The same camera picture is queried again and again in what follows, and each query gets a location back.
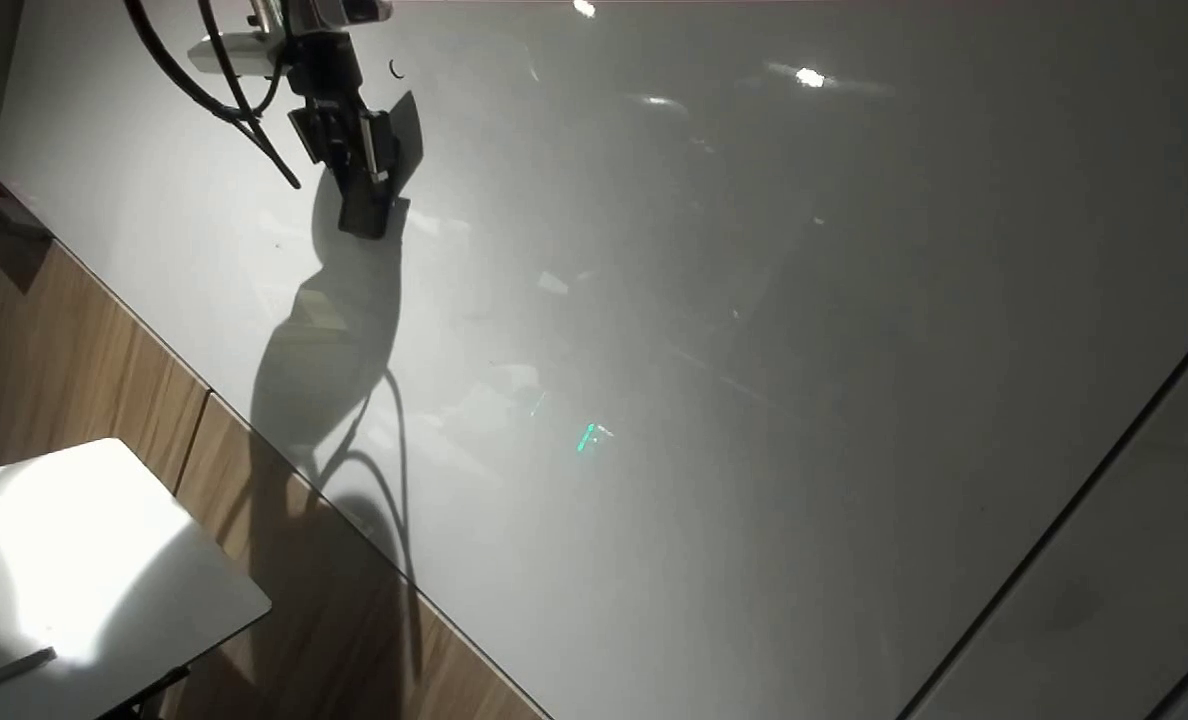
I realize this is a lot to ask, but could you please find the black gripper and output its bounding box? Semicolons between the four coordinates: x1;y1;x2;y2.
283;26;427;185

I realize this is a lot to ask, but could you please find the large white whiteboard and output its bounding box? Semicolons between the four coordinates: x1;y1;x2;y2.
0;0;1188;720

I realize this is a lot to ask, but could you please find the small white table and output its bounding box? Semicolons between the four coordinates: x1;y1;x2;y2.
0;432;277;720

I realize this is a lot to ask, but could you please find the grey board panel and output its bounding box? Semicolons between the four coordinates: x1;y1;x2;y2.
903;310;1188;720

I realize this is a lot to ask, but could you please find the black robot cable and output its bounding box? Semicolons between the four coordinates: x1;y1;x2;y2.
121;0;313;190

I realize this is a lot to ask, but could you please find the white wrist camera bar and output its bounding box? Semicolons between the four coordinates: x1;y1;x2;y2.
189;26;291;79

